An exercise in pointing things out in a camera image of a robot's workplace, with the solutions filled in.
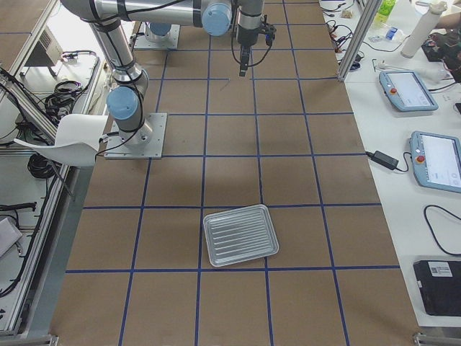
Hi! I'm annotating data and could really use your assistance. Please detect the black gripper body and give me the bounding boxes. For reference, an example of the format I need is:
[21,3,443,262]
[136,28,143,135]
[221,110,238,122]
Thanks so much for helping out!
[237,10,261,47]

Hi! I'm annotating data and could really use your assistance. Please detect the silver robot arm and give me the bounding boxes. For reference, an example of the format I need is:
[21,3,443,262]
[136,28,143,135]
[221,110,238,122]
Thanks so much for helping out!
[62,1,267,148]
[135,23,232,78]

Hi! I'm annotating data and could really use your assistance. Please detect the silver ribbed metal tray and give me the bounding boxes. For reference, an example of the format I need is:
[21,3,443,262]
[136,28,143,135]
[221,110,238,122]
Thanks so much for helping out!
[203,204,279,267]

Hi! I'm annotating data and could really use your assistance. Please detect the green plastic bottle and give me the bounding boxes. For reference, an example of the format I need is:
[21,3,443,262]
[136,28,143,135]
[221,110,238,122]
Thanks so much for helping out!
[372,0,397,28]

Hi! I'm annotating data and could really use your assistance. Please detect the far blue teach pendant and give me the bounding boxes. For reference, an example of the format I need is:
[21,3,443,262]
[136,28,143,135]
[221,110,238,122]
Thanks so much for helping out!
[378,71,439,112]

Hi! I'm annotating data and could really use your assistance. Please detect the blue teach pendant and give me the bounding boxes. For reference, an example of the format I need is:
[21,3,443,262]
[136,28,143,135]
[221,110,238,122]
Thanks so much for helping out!
[409,131,460,193]
[378,71,439,112]

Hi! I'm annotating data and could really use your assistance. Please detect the black power adapter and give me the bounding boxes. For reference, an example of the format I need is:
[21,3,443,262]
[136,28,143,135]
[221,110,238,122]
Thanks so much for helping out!
[365,151,398,170]

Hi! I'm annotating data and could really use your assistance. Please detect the white cylindrical bottle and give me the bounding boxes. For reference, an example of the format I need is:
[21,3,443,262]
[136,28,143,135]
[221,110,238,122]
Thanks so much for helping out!
[400,1,447,58]

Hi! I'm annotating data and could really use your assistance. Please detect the near blue teach pendant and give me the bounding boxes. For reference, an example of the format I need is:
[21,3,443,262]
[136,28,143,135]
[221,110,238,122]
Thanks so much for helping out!
[409,131,460,193]

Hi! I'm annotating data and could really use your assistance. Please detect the black box with label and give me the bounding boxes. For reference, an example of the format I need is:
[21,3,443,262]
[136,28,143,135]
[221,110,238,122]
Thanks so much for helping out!
[413,260,460,316]

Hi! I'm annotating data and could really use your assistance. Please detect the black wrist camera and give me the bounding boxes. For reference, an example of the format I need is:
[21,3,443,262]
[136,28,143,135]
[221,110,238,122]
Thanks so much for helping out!
[261,22,277,48]

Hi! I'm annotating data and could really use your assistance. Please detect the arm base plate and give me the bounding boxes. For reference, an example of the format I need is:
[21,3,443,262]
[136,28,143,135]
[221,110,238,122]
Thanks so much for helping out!
[132,22,180,50]
[103,112,167,159]

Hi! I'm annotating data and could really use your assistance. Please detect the aluminium frame post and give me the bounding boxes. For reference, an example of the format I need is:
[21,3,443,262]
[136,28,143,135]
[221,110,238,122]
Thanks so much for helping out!
[337,0,381,81]

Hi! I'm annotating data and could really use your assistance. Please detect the black cable loop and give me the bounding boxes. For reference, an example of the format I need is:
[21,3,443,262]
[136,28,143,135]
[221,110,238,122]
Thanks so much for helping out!
[424,205,461,257]

